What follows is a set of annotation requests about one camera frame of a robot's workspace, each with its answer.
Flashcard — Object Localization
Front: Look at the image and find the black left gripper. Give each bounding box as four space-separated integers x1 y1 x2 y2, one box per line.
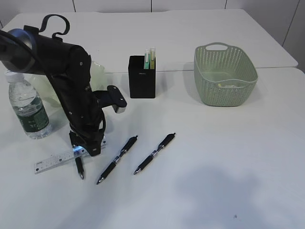
68 100 105 156

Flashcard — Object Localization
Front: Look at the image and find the clear plastic ruler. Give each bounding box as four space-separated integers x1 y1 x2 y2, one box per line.
34 135 107 175

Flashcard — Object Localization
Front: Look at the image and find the clear plastic water bottle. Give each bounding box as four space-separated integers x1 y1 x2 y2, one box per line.
5 71 51 139

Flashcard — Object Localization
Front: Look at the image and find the mint green pen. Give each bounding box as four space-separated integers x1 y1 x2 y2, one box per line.
143 49 150 69

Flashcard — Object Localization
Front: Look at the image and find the yellow utility knife pen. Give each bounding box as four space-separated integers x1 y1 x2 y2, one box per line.
149 47 156 69

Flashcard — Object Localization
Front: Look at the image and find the yellow packaging paper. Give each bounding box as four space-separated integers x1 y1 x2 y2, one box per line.
218 81 245 88

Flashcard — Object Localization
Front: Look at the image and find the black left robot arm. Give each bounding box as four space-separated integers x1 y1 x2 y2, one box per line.
0 27 108 156

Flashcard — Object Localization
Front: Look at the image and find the black pen under ruler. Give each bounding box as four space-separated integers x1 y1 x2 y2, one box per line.
75 156 84 179

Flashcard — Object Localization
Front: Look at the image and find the black gel pen middle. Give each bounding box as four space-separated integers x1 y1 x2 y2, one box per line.
96 135 138 185

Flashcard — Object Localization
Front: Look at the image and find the black gel pen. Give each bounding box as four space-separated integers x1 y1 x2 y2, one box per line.
96 135 138 185
133 133 176 175

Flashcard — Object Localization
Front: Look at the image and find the pale green glass plate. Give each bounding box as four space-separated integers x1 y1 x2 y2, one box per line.
29 61 107 107

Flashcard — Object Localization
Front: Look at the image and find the black square pen holder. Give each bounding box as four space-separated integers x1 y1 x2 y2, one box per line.
128 55 156 99

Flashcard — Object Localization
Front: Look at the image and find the black gel pen right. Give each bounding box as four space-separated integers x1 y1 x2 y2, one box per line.
133 133 176 175

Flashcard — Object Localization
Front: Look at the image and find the grey-green woven plastic basket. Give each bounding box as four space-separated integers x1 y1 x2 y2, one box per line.
193 42 258 107

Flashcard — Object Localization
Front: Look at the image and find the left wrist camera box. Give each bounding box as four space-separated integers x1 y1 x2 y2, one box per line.
93 85 127 114

